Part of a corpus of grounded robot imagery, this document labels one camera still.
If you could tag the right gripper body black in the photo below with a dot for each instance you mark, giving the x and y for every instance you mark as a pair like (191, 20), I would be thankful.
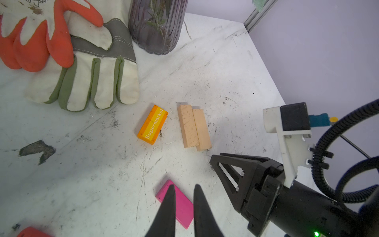
(263, 188)

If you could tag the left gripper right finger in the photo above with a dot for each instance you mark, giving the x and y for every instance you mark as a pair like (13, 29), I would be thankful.
(204, 222)

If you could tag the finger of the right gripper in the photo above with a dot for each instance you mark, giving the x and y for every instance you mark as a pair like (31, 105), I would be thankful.
(240, 174)

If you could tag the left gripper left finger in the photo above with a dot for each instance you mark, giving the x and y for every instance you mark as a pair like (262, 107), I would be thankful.
(164, 222)

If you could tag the magenta block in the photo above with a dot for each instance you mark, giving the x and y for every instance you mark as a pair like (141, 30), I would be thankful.
(184, 207)

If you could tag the natural wood block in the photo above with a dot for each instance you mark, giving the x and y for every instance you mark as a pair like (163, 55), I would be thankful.
(202, 130)
(187, 124)

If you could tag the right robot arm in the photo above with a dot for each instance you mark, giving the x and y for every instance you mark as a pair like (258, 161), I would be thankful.
(300, 211)

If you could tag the orange supermarket block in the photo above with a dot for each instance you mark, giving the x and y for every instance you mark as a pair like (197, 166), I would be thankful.
(153, 124)

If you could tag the red block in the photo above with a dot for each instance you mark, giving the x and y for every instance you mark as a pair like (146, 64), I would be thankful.
(32, 232)

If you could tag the dark ribbed glass vase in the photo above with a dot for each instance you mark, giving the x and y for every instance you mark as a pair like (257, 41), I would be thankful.
(155, 25)

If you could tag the green white work glove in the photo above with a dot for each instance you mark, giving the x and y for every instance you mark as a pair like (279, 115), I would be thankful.
(104, 69)

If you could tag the orange white work glove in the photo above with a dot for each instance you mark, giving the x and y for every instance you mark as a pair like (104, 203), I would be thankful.
(34, 31)

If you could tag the aluminium cage frame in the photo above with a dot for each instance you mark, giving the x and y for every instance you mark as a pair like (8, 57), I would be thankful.
(261, 9)

